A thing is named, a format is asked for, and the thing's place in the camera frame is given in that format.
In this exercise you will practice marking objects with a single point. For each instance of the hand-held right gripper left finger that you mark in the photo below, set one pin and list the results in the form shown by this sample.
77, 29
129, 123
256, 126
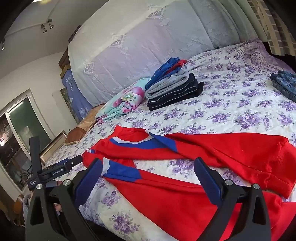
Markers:
86, 183

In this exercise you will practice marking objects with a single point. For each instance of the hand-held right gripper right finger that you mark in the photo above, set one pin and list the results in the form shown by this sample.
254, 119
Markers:
211, 185

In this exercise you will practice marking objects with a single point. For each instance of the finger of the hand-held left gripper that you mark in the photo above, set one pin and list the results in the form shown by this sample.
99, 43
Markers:
74, 161

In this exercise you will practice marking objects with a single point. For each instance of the red blue white sweater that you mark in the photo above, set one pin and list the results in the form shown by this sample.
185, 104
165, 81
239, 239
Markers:
185, 204

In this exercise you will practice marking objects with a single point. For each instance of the person's left forearm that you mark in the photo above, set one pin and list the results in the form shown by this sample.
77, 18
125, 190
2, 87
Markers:
26, 205

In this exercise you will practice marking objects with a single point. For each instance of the folded dark navy pants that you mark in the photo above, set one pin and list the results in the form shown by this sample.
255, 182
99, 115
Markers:
180, 97

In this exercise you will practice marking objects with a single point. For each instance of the folded grey pants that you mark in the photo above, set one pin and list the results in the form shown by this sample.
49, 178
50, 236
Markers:
166, 85

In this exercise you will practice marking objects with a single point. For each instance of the folded blue red pants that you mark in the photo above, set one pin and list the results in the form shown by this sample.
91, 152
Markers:
161, 71

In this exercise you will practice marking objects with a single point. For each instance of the person's left hand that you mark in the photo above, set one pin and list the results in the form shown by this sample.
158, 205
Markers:
59, 183

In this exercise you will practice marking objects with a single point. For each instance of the brown satin pillow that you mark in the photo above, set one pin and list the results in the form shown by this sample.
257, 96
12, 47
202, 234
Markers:
76, 136

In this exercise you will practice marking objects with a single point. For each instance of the tan pillow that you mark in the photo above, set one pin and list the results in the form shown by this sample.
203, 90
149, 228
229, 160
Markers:
92, 114

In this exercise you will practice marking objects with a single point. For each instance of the window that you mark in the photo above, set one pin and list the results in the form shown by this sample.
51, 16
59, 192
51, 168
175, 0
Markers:
25, 120

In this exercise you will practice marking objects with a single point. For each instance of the blue printed mattress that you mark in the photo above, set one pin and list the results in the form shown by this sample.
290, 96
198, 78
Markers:
74, 97

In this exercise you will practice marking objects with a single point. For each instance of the purple floral bed sheet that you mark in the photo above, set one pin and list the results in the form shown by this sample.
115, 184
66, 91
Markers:
219, 111

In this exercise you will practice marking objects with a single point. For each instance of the folded pink floral blanket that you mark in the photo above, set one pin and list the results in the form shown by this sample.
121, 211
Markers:
124, 99

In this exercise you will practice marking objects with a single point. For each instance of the cardboard box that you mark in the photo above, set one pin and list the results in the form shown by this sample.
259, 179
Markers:
63, 60

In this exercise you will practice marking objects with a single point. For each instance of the blue jeans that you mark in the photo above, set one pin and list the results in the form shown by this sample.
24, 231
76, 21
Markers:
285, 83

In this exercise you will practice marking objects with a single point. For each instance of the white lace cover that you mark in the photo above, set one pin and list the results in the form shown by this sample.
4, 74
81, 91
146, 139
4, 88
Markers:
138, 46

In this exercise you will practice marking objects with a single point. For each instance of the ceiling spotlight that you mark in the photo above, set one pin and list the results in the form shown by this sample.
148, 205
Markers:
44, 29
50, 23

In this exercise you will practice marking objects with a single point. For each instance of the checked curtain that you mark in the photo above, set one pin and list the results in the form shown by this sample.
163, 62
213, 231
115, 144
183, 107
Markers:
277, 30

